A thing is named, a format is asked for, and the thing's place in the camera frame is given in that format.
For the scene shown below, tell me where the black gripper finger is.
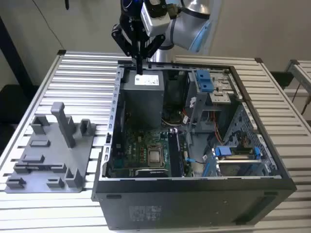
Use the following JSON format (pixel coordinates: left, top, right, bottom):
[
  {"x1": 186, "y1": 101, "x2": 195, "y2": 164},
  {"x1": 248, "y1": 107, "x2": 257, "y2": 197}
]
[
  {"x1": 138, "y1": 34, "x2": 166, "y2": 75},
  {"x1": 111, "y1": 22, "x2": 139, "y2": 75}
]

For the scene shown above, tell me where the black RAM slot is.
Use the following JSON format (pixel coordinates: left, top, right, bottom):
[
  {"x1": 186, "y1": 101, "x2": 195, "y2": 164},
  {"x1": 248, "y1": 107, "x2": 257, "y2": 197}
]
[
  {"x1": 169, "y1": 132, "x2": 175, "y2": 176},
  {"x1": 171, "y1": 132, "x2": 178, "y2": 176},
  {"x1": 174, "y1": 132, "x2": 181, "y2": 176}
]

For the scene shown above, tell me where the grey power supply unit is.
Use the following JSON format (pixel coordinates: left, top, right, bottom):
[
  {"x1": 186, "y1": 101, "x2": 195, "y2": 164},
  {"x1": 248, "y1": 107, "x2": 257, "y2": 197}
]
[{"x1": 120, "y1": 70, "x2": 166, "y2": 130}]

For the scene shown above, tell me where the grey metal disk bay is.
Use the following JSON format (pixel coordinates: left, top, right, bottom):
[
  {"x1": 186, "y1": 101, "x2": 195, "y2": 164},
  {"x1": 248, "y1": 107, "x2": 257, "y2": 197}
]
[{"x1": 186, "y1": 69, "x2": 240, "y2": 127}]

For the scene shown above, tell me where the green motherboard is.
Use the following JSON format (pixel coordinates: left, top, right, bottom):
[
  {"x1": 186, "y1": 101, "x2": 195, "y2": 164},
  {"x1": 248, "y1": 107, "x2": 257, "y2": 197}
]
[{"x1": 106, "y1": 128, "x2": 195, "y2": 178}]

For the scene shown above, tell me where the silver CPU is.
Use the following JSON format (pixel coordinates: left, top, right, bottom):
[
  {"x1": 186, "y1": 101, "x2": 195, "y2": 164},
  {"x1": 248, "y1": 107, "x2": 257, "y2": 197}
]
[{"x1": 148, "y1": 150, "x2": 163, "y2": 167}]

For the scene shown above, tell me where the metal socket cover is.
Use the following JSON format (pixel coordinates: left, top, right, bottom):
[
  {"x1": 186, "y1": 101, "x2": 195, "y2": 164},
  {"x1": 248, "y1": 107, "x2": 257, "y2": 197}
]
[{"x1": 145, "y1": 145, "x2": 167, "y2": 170}]

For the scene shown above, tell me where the hard disk in blue carrier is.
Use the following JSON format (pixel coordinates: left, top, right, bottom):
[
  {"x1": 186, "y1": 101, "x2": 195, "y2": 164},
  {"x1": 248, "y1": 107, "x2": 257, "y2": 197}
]
[{"x1": 211, "y1": 145, "x2": 263, "y2": 177}]

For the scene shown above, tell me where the black box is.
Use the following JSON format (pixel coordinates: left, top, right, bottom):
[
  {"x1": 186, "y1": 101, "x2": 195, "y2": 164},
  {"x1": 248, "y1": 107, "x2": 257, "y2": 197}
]
[{"x1": 270, "y1": 71, "x2": 295, "y2": 91}]

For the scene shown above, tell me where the grey plastic parts rack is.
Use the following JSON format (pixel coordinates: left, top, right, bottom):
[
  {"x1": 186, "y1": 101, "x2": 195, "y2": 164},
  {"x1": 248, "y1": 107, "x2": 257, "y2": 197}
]
[{"x1": 4, "y1": 101, "x2": 97, "y2": 194}]

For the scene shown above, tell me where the metal slat side table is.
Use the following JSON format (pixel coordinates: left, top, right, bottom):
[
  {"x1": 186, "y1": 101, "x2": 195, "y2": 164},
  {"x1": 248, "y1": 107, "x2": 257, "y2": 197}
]
[{"x1": 283, "y1": 59, "x2": 311, "y2": 98}]

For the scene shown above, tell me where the black PC case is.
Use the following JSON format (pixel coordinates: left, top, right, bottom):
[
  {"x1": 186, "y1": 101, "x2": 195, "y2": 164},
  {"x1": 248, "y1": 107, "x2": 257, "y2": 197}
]
[{"x1": 91, "y1": 59, "x2": 297, "y2": 231}]

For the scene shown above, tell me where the blue plastic drive bracket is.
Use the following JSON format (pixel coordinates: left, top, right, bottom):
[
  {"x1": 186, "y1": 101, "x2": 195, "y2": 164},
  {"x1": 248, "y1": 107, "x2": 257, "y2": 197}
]
[{"x1": 195, "y1": 69, "x2": 214, "y2": 93}]

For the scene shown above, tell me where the thin black wall cable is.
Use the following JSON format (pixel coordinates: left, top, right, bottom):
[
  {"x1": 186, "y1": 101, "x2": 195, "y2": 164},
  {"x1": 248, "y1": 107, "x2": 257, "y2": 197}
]
[{"x1": 36, "y1": 0, "x2": 66, "y2": 52}]

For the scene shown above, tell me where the white wall duct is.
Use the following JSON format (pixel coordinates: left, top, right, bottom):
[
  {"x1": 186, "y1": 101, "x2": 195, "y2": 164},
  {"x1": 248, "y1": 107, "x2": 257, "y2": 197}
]
[{"x1": 210, "y1": 0, "x2": 221, "y2": 56}]

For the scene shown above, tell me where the yellow black wire bundle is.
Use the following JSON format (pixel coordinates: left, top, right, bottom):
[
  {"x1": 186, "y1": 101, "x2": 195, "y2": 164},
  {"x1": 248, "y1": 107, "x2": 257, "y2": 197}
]
[{"x1": 161, "y1": 109, "x2": 189, "y2": 127}]

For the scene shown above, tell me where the orange red wire bundle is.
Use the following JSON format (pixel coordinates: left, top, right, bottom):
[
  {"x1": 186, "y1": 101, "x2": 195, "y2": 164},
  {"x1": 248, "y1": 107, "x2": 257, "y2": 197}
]
[{"x1": 210, "y1": 110, "x2": 223, "y2": 146}]

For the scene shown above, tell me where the black wire blue plug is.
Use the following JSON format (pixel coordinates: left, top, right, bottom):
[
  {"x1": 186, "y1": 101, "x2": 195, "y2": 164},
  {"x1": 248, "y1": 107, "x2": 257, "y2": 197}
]
[{"x1": 185, "y1": 156, "x2": 207, "y2": 166}]

